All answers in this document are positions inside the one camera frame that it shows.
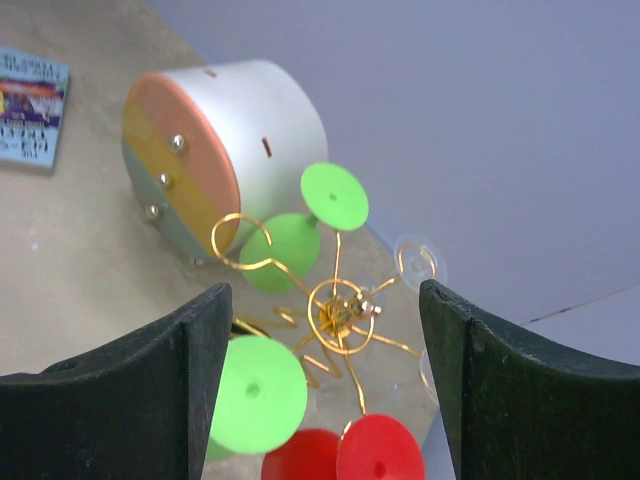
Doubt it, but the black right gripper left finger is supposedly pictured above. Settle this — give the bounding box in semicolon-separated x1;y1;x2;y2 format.
1;283;232;479

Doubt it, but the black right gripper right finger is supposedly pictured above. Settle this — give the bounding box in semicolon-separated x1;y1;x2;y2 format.
419;280;639;479

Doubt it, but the clear ribbed flute glass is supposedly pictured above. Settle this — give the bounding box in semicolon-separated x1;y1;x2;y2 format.
315;345;438;425

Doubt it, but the green goblet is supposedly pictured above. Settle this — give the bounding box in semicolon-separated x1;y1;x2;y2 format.
239;162;369;294
207;335;308;461

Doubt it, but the red plastic goblet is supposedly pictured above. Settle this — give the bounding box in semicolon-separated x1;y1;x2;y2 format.
261;414;427;480

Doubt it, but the clear round wine glass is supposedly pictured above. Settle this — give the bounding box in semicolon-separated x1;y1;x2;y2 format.
371;233;448;298

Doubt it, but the gold wine glass rack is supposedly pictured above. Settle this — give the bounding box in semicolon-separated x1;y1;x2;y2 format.
211;213;437;441

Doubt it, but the green goblet front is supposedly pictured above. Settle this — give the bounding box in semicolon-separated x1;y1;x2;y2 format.
239;162;369;294

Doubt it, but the white round drawer cabinet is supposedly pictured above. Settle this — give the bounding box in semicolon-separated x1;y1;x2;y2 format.
121;60;329;263

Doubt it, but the blue treehouse paperback book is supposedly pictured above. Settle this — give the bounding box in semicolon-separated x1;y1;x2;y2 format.
1;47;70;173

